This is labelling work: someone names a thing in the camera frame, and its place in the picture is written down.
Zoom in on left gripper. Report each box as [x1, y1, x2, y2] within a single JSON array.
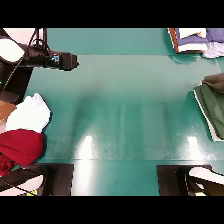
[[58, 51, 80, 72]]

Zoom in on cream garment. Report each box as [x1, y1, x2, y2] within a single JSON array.
[[178, 27, 208, 40]]

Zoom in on dark green garment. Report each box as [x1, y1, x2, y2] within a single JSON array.
[[192, 83, 224, 143]]

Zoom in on white folded garment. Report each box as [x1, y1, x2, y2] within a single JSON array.
[[177, 42, 205, 54]]

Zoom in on dark blue garment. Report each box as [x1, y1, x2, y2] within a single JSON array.
[[205, 27, 224, 44]]

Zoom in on red garment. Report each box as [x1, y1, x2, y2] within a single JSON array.
[[0, 128, 47, 177]]

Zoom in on brown garment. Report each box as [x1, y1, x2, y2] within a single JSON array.
[[0, 99, 17, 124], [167, 27, 180, 54]]

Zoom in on navy garment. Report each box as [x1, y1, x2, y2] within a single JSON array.
[[175, 27, 214, 47]]

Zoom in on olive garment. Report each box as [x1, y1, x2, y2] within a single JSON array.
[[201, 73, 224, 95]]

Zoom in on light blue garment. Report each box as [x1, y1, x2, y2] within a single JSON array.
[[201, 41, 224, 60]]

